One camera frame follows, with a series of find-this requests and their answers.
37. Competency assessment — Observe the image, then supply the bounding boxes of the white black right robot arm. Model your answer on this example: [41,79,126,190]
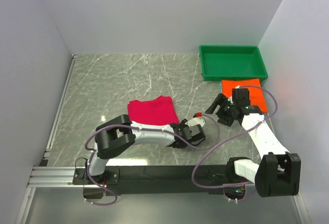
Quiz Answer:
[206,86,301,197]

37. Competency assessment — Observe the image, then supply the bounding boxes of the crimson red t shirt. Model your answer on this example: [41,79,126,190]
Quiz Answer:
[127,96,179,126]

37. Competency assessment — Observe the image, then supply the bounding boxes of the folded orange t shirt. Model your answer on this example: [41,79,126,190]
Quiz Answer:
[221,78,269,114]

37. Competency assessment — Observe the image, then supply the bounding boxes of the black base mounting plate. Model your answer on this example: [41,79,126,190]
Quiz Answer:
[72,164,259,197]

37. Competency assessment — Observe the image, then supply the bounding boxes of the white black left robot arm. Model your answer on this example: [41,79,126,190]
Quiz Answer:
[72,115,206,185]

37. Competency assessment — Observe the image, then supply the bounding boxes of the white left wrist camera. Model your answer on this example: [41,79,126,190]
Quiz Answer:
[185,113,206,133]

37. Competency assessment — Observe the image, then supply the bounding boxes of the aluminium front rail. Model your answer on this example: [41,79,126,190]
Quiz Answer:
[25,164,300,189]

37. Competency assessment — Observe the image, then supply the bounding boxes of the green plastic bin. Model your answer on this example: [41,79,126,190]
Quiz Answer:
[199,45,268,81]

